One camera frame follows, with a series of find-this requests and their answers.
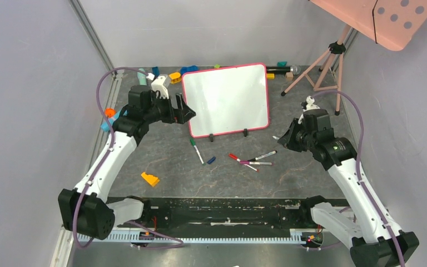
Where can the black capped marker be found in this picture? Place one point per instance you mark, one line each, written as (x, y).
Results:
(263, 156)

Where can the yellow block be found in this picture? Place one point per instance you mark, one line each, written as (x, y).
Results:
(270, 76)

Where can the red capped marker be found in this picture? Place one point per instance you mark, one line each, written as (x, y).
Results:
(234, 157)

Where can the white toothed cable rail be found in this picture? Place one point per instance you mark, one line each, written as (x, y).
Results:
(135, 236)

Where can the yellow oval toy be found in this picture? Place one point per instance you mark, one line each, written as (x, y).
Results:
(175, 77)

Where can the wooden cube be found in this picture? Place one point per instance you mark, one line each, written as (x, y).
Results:
(289, 76)

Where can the pink perforated panel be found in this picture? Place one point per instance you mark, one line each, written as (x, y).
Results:
(389, 23)

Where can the pink tripod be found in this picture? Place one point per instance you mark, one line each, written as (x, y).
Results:
(334, 52)

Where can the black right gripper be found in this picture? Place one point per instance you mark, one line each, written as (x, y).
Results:
(292, 134)

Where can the blue toy car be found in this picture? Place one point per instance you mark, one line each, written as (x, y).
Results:
(187, 69)

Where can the dark blue block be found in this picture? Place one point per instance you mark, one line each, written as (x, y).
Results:
(156, 72)

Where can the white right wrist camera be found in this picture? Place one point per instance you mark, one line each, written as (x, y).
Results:
(308, 104)

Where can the pink framed whiteboard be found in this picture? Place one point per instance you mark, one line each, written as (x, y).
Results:
(227, 100)

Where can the large light blue marker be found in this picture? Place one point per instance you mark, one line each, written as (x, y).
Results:
(105, 126)

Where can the orange wedge block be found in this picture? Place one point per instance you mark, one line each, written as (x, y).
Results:
(150, 179)

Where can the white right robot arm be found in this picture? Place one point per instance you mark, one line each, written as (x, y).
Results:
(375, 239)

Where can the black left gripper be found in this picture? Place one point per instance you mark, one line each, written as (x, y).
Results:
(179, 115)

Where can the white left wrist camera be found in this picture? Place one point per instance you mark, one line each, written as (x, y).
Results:
(159, 85)

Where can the blue marker cap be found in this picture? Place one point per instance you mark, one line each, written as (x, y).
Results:
(211, 160)

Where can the teal block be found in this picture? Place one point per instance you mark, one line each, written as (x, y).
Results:
(282, 64)

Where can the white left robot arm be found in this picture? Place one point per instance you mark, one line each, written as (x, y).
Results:
(84, 209)

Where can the purple capped marker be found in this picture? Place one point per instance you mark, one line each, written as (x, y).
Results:
(256, 163)

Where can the green capped marker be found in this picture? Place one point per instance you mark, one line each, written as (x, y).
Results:
(193, 143)

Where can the small orange toy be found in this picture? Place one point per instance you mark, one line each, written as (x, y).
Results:
(110, 112)

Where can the teal toy microphone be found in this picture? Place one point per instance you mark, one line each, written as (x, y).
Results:
(141, 75)

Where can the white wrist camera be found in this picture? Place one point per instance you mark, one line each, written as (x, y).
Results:
(159, 85)
(308, 104)

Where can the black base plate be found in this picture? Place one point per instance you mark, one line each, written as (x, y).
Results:
(203, 217)

